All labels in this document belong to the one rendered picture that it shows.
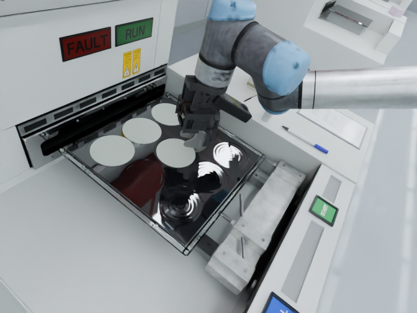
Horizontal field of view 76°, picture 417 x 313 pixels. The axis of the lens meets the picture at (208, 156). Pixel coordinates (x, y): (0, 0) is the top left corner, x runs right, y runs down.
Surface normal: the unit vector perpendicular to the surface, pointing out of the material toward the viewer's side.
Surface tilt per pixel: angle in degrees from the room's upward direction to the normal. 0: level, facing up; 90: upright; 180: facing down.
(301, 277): 0
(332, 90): 65
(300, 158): 90
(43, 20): 90
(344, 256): 0
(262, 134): 90
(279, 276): 0
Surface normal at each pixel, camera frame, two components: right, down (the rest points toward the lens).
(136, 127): 0.25, -0.67
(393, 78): -0.29, -0.25
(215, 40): -0.65, 0.47
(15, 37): 0.80, 0.55
